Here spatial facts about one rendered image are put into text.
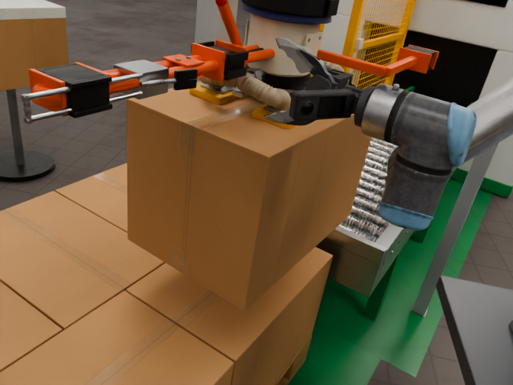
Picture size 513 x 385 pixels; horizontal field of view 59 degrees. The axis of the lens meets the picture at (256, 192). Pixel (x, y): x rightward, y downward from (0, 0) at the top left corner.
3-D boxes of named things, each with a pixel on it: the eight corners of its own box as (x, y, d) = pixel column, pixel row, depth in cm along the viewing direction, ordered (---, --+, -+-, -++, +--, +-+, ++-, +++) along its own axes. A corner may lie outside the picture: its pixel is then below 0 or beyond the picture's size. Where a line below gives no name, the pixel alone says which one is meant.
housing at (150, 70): (142, 82, 83) (143, 58, 81) (169, 93, 80) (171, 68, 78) (112, 89, 77) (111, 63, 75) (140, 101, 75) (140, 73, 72)
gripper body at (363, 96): (317, 103, 89) (374, 122, 84) (295, 112, 82) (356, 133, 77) (325, 64, 85) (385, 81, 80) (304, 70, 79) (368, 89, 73)
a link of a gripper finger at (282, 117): (282, 124, 93) (319, 110, 87) (266, 131, 88) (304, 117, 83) (276, 111, 93) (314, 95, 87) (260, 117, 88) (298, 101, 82)
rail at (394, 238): (471, 134, 345) (481, 111, 336) (479, 137, 343) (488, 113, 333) (359, 286, 168) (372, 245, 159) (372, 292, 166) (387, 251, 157)
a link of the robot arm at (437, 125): (453, 177, 69) (479, 114, 65) (377, 150, 74) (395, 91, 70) (464, 164, 76) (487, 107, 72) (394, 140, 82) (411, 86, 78)
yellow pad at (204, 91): (262, 74, 138) (265, 57, 136) (290, 82, 134) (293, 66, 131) (188, 94, 112) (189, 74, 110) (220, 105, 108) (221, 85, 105)
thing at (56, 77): (79, 92, 73) (78, 61, 71) (111, 105, 70) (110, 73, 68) (31, 102, 67) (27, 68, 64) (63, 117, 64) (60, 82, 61)
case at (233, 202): (253, 173, 168) (268, 65, 149) (350, 215, 150) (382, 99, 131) (127, 239, 123) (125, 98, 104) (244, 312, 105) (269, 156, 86)
